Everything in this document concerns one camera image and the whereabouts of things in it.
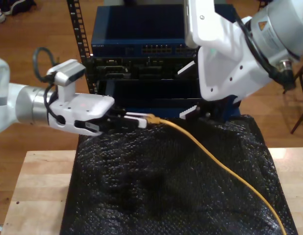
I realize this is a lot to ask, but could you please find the blue network switch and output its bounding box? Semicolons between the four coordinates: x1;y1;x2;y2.
91;4;240;59

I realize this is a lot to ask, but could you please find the dark sneaker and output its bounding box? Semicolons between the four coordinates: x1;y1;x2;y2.
0;0;37;16

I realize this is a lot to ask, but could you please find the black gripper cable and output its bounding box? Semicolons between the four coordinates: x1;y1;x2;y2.
43;83;59;123
233;11;297;90

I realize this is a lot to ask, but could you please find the blue flat rack unit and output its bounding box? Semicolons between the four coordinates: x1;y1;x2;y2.
122;96;242;120

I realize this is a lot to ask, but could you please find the black rack drawer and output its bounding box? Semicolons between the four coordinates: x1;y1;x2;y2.
102;79;202;111

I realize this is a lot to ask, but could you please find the black rack server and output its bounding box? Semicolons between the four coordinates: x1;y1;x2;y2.
84;56;199;80

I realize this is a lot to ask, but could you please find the black bubble wrap mat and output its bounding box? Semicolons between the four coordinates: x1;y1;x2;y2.
59;114;299;235

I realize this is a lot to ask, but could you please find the yellow network cable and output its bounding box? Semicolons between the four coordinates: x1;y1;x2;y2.
145;114;287;235

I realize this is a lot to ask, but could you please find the black perforated rack post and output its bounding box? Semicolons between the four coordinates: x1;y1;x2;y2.
66;0;98;95

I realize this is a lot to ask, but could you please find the dark camera cable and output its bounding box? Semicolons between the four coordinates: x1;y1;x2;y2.
32;47;59;84

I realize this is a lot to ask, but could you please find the dark wooden chair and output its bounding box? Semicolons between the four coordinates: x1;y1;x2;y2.
282;61;303;135

